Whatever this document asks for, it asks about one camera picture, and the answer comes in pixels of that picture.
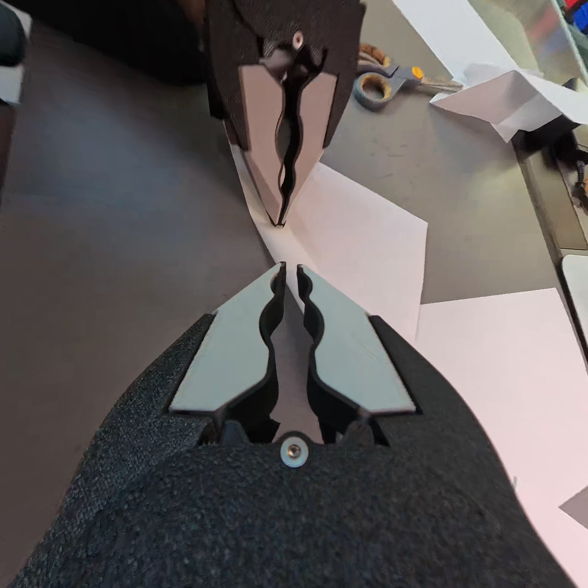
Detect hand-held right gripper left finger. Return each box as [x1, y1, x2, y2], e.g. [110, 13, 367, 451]
[169, 262, 287, 441]

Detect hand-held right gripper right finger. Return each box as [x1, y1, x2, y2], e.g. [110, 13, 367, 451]
[296, 265, 417, 444]

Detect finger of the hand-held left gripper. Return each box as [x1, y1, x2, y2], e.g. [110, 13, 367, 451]
[279, 71, 339, 227]
[239, 63, 288, 227]

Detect white paper sheet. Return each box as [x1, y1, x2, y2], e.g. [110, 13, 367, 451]
[228, 133, 429, 343]
[413, 288, 588, 588]
[429, 69, 588, 143]
[390, 0, 522, 80]

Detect grey orange scissors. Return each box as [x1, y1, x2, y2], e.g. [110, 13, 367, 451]
[354, 43, 465, 111]

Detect black wrist rest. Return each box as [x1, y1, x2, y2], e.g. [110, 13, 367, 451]
[18, 0, 208, 86]

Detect folded white paper sheet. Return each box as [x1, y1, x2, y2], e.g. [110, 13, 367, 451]
[429, 69, 588, 143]

